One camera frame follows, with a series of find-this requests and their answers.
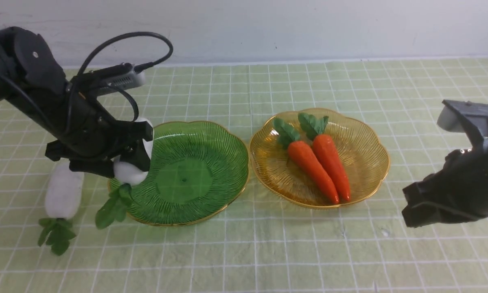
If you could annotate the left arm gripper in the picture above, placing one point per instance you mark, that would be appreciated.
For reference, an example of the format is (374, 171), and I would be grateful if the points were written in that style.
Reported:
(93, 137)

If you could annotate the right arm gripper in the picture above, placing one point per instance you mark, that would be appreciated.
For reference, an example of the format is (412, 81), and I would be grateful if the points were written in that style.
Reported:
(456, 194)

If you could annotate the white radish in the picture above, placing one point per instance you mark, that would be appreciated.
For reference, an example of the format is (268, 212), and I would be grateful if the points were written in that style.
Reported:
(132, 173)
(62, 202)

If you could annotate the orange carrot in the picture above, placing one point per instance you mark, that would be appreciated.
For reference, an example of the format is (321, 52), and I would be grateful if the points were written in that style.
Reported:
(326, 152)
(301, 153)

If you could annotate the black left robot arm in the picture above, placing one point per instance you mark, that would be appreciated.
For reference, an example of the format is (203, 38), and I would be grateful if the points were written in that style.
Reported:
(32, 80)

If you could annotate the green ribbed plastic plate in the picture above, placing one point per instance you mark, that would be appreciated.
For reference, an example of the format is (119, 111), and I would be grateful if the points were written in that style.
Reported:
(197, 169)

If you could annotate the amber ribbed plastic plate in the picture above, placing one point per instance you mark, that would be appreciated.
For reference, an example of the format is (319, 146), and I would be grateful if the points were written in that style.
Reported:
(365, 160)

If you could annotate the green checkered tablecloth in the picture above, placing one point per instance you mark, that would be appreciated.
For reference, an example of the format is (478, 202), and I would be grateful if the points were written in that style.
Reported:
(261, 243)

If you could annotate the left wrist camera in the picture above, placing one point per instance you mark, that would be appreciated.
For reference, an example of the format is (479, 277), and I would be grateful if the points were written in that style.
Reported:
(105, 81)

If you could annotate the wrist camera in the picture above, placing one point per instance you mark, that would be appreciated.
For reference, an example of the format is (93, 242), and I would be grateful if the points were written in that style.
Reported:
(105, 81)
(465, 116)

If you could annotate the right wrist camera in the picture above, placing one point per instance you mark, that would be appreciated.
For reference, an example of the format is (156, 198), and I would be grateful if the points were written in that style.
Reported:
(465, 116)

